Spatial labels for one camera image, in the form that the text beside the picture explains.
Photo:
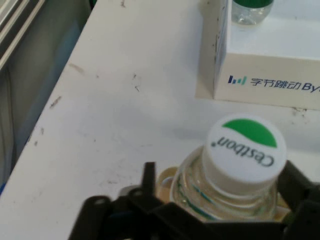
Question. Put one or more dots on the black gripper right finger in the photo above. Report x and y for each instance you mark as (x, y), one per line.
(307, 207)

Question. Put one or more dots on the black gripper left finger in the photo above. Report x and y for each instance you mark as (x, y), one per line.
(150, 210)

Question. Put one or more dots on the green label water bottle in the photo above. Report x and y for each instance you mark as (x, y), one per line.
(250, 12)
(242, 150)

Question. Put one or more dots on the white and blue cardboard box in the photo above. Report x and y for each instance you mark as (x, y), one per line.
(270, 70)

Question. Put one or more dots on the aluminium wall rail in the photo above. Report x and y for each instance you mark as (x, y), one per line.
(15, 25)

